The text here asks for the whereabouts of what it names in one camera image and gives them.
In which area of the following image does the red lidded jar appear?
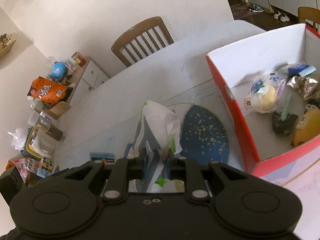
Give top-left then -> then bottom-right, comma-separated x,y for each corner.
72,52 -> 86,67

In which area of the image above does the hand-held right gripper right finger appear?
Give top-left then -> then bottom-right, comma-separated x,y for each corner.
168,149 -> 253,202

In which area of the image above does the blueberry print bread packet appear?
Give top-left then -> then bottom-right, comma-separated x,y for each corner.
244,74 -> 288,114

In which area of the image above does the black snack packet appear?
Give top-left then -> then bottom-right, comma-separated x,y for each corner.
272,111 -> 298,137

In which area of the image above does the brown curved wooden chair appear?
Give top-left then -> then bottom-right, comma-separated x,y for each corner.
297,7 -> 320,33

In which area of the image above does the white crumpled plastic bag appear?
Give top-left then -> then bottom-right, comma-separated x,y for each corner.
7,127 -> 28,152

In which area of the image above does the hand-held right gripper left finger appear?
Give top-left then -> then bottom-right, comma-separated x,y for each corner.
59,147 -> 148,202

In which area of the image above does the white side cabinet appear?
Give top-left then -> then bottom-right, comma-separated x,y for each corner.
67,56 -> 109,104

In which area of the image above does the orange snack bag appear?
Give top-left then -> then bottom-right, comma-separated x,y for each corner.
27,77 -> 68,103

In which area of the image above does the white electric kettle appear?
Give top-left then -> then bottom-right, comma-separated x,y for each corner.
30,132 -> 58,159

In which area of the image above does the white grey tissue pack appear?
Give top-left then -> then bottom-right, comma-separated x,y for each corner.
127,101 -> 181,193

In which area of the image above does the yellow bread bun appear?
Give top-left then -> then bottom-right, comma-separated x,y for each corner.
291,110 -> 320,147

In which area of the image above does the glass bottle with dark liquid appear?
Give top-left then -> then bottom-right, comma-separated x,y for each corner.
35,116 -> 67,143

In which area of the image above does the blue white flat packet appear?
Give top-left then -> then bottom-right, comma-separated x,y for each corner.
89,152 -> 117,164

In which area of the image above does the blue globe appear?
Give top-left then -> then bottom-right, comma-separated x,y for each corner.
52,62 -> 67,77

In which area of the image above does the small light blue box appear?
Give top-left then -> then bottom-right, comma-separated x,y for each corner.
36,166 -> 50,178

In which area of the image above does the silver snack packet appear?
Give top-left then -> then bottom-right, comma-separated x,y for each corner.
287,76 -> 320,100

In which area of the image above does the red cardboard box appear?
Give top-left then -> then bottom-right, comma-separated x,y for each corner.
205,23 -> 320,179

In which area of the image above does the mint green bar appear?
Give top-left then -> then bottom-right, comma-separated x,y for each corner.
280,94 -> 292,123

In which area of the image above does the white marble desktop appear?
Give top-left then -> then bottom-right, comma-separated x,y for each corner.
54,20 -> 320,233

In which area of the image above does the yellow rimmed dark container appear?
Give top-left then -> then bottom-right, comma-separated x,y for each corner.
21,126 -> 58,159

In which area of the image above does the pink red snack packet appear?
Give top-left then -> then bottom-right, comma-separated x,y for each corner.
6,157 -> 39,183

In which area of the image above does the light wooden chair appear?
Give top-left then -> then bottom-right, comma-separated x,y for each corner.
42,101 -> 72,120

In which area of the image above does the wooden wall shelf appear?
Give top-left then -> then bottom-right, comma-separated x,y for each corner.
0,34 -> 17,59

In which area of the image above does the white sneakers pair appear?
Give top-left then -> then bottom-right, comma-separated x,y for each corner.
274,11 -> 290,22

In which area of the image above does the brown slatted wooden chair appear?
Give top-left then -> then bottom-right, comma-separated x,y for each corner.
111,17 -> 175,67

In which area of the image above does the blue white cracker packet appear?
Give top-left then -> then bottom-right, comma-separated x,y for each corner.
280,64 -> 317,77

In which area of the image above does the colourful puzzle cube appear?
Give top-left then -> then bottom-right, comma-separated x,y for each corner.
38,156 -> 55,174

